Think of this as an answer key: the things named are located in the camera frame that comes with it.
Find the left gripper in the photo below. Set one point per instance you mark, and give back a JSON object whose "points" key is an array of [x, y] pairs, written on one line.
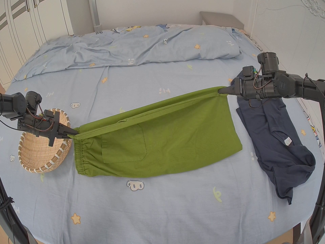
{"points": [[33, 127]]}

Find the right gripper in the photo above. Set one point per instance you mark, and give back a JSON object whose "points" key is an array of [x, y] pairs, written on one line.
{"points": [[251, 88]]}

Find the green trousers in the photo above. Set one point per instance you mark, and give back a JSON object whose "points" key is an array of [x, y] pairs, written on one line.
{"points": [[177, 136]]}

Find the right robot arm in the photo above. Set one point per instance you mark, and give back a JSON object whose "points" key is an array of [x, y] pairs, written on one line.
{"points": [[287, 85]]}

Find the round woven basket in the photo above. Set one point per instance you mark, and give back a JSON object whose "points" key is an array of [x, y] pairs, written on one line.
{"points": [[38, 151]]}

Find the dark blue garment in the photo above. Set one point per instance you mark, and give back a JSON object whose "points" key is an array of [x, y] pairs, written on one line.
{"points": [[274, 141]]}

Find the grey bedside table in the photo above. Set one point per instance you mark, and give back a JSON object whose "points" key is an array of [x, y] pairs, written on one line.
{"points": [[218, 18]]}

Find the white wardrobe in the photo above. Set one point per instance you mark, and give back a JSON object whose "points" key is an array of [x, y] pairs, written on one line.
{"points": [[20, 21]]}

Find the pale blue quilt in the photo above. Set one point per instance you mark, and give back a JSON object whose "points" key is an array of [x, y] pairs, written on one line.
{"points": [[152, 47]]}

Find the grey vertical pipe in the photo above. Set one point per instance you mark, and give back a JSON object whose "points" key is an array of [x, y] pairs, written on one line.
{"points": [[92, 6]]}

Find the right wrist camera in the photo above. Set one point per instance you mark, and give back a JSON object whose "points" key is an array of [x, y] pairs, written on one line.
{"points": [[248, 72]]}

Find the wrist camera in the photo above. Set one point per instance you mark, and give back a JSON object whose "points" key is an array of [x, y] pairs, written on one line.
{"points": [[48, 113], [248, 72]]}

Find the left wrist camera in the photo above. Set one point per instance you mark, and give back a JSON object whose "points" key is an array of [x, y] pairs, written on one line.
{"points": [[48, 113]]}

